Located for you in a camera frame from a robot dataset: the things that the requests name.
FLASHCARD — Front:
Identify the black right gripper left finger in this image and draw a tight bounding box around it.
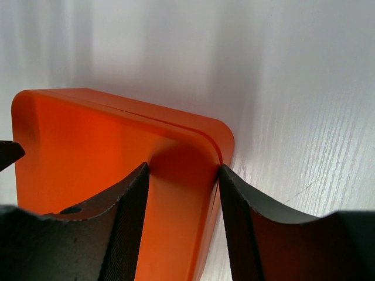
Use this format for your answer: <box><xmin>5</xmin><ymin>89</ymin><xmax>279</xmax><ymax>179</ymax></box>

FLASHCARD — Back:
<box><xmin>1</xmin><ymin>163</ymin><xmax>149</xmax><ymax>280</ymax></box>

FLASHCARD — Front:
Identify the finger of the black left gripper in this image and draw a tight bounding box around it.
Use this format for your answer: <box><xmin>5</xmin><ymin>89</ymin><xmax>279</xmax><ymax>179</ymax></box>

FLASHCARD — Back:
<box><xmin>0</xmin><ymin>140</ymin><xmax>25</xmax><ymax>171</ymax></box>

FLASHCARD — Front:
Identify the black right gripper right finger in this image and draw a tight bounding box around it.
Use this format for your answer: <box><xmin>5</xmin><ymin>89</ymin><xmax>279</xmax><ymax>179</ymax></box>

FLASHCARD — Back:
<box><xmin>219</xmin><ymin>165</ymin><xmax>374</xmax><ymax>280</ymax></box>

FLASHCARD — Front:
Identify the orange tin lid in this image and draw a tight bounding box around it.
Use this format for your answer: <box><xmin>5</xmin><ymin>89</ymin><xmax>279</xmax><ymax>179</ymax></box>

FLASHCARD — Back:
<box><xmin>11</xmin><ymin>87</ymin><xmax>221</xmax><ymax>281</ymax></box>

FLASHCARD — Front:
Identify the orange chocolate box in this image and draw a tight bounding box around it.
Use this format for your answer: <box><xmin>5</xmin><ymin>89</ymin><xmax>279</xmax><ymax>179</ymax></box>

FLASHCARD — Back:
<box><xmin>43</xmin><ymin>87</ymin><xmax>236</xmax><ymax>281</ymax></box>

